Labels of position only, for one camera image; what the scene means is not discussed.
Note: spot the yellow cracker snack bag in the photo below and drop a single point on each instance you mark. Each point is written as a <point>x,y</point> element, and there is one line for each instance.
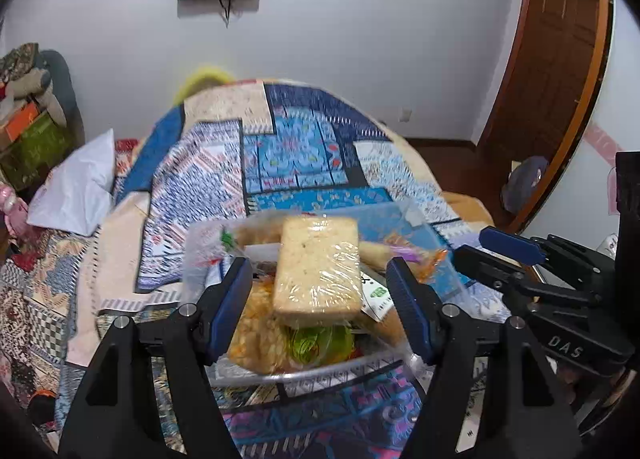
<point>260,342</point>

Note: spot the clear cracker block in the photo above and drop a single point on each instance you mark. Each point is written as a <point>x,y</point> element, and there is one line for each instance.
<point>318,281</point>

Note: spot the brown wooden door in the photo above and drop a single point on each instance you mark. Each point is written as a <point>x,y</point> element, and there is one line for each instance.
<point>548,90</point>

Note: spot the pink toy figure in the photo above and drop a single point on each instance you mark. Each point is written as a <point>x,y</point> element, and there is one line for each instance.
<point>14,211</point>

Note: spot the white wall socket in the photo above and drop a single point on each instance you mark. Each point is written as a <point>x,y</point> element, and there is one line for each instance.
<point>405,115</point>

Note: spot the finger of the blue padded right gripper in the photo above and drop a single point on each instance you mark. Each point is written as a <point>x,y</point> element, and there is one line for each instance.
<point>519,249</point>
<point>484,267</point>

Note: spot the clear plastic storage box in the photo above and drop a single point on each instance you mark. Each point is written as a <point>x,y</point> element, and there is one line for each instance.
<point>387,230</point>

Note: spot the grey cloth on door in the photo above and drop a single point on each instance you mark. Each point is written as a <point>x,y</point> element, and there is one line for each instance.
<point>522,182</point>

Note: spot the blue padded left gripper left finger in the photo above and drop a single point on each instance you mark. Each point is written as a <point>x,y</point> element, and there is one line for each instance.
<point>236,284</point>

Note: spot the white pillow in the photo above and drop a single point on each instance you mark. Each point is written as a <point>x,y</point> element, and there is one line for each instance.
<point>77,194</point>

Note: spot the white green snack packet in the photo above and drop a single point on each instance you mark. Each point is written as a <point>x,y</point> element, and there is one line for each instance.
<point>376,298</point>

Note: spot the yellow plastic stool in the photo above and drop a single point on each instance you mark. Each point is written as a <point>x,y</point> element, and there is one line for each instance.
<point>203,78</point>

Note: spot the patchwork patterned bed quilt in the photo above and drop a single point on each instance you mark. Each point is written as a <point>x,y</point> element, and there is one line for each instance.
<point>103,357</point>

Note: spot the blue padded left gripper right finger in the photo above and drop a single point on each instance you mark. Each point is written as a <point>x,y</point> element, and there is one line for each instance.
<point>415,304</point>

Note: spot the pile of clothes and boxes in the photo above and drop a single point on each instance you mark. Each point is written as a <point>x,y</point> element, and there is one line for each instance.
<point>41,122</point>

